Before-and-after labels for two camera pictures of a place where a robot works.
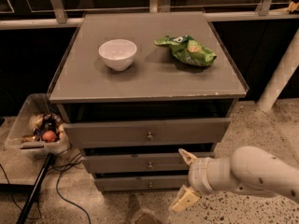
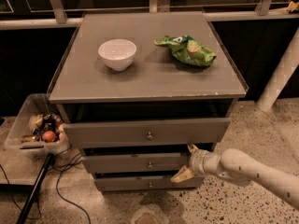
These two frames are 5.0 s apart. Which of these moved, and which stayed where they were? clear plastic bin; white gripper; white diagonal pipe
Moved: white gripper
Stayed: white diagonal pipe; clear plastic bin
